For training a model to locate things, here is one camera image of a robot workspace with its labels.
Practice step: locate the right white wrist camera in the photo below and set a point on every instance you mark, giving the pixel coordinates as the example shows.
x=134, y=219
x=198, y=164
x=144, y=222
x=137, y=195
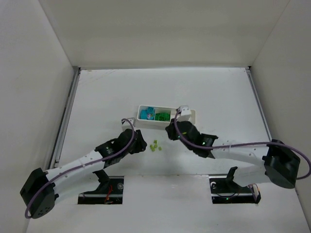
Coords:
x=183, y=113

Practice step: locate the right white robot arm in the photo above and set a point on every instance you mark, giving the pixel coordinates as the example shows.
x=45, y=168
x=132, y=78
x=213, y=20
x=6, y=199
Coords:
x=270, y=162

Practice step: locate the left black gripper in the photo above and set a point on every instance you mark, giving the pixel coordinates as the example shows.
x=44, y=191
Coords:
x=140, y=141

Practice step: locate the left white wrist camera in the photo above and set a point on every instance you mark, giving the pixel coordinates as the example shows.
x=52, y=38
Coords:
x=128, y=123

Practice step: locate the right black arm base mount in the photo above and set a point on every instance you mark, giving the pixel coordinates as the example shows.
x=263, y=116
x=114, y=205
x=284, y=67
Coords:
x=225, y=191

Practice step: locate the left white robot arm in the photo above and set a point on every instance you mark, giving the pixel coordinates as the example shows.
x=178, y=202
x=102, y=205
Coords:
x=44, y=189

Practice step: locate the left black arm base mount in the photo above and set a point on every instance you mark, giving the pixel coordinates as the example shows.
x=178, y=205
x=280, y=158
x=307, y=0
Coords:
x=108, y=192

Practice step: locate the cyan lego brick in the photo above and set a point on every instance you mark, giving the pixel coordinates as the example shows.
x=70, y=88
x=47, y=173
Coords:
x=147, y=113

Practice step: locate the white three-compartment tray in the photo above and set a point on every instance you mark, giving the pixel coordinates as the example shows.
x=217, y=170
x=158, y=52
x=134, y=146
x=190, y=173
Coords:
x=153, y=124

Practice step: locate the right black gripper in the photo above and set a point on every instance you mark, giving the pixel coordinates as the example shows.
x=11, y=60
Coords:
x=172, y=131

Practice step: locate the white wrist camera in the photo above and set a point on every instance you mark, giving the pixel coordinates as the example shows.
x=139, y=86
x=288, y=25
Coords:
x=128, y=123
x=183, y=113

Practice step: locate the lime small lego pile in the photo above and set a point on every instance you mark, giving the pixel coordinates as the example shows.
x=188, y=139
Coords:
x=155, y=146

